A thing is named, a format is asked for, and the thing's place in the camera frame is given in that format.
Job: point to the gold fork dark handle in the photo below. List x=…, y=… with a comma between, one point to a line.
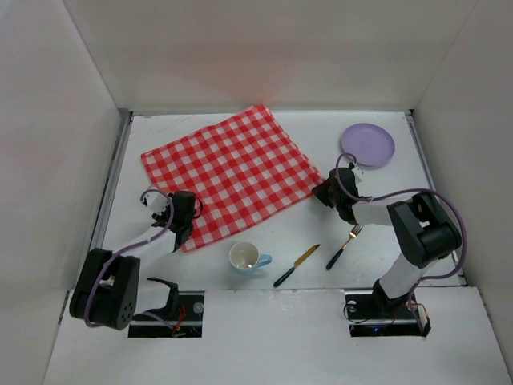
x=352, y=235

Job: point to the gold knife dark handle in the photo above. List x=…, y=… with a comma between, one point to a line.
x=296, y=264

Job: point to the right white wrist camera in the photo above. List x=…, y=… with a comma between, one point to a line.
x=358, y=174

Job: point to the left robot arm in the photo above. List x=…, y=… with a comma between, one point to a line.
x=109, y=293

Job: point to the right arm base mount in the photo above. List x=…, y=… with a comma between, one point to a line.
x=367, y=320

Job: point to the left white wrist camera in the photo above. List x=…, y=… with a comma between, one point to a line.
x=157, y=202

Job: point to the white mug blue handle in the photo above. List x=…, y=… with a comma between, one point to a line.
x=246, y=259

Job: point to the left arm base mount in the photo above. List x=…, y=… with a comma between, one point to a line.
x=165, y=311

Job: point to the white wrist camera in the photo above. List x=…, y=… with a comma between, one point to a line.
x=157, y=202
x=358, y=174

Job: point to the red white checkered cloth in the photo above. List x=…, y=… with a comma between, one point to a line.
x=243, y=169

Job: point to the lilac plastic plate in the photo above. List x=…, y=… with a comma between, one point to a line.
x=371, y=144

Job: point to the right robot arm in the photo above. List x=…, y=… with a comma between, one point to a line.
x=425, y=232

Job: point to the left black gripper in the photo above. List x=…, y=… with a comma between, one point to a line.
x=186, y=226

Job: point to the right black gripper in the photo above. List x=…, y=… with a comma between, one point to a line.
x=325, y=192

